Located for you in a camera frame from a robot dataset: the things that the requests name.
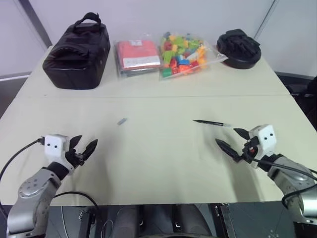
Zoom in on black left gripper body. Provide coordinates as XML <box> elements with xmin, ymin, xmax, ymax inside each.
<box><xmin>64</xmin><ymin>147</ymin><xmax>86</xmax><ymax>167</ymax></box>

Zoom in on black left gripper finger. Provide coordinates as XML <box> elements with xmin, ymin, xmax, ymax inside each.
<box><xmin>68</xmin><ymin>135</ymin><xmax>83</xmax><ymax>151</ymax></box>
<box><xmin>82</xmin><ymin>138</ymin><xmax>99</xmax><ymax>162</ymax></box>

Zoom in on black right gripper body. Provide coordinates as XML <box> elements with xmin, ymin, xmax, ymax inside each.
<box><xmin>238</xmin><ymin>136</ymin><xmax>260</xmax><ymax>165</ymax></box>

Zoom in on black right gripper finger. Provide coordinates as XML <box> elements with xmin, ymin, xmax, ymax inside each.
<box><xmin>233</xmin><ymin>127</ymin><xmax>251</xmax><ymax>141</ymax></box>
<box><xmin>214</xmin><ymin>138</ymin><xmax>241</xmax><ymax>162</ymax></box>

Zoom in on black pen with clear end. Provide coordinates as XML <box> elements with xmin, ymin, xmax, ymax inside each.
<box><xmin>193</xmin><ymin>119</ymin><xmax>234</xmax><ymax>129</ymax></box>

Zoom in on black round stand with hand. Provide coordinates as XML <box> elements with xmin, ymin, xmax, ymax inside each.
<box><xmin>216</xmin><ymin>28</ymin><xmax>263</xmax><ymax>70</ymax></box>

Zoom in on black fabric carry bag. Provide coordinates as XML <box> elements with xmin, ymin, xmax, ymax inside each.
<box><xmin>42</xmin><ymin>12</ymin><xmax>111</xmax><ymax>91</ymax></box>

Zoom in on clear bag of coloured blocks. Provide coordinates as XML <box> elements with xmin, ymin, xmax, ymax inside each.
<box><xmin>158</xmin><ymin>31</ymin><xmax>229</xmax><ymax>82</ymax></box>

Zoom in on red packets in clear wrap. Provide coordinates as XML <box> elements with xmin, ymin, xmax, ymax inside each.
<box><xmin>114</xmin><ymin>39</ymin><xmax>162</xmax><ymax>79</ymax></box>

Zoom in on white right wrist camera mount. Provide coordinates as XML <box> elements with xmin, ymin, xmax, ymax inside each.
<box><xmin>248</xmin><ymin>124</ymin><xmax>276</xmax><ymax>170</ymax></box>

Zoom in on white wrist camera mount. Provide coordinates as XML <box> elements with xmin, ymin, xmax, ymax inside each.
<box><xmin>248</xmin><ymin>124</ymin><xmax>276</xmax><ymax>170</ymax></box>
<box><xmin>43</xmin><ymin>134</ymin><xmax>75</xmax><ymax>176</ymax></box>

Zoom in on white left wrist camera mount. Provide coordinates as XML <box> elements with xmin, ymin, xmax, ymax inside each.
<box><xmin>43</xmin><ymin>134</ymin><xmax>75</xmax><ymax>176</ymax></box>

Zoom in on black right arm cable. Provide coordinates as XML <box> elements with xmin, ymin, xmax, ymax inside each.
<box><xmin>252</xmin><ymin>157</ymin><xmax>317</xmax><ymax>207</ymax></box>

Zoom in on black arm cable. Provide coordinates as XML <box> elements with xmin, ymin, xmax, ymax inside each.
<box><xmin>252</xmin><ymin>157</ymin><xmax>317</xmax><ymax>207</ymax></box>
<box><xmin>0</xmin><ymin>138</ymin><xmax>46</xmax><ymax>183</ymax></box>

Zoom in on black cable under table edge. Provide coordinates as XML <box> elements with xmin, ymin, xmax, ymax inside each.
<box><xmin>52</xmin><ymin>191</ymin><xmax>103</xmax><ymax>238</ymax></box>

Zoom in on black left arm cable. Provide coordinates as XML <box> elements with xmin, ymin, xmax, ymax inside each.
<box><xmin>0</xmin><ymin>138</ymin><xmax>46</xmax><ymax>183</ymax></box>

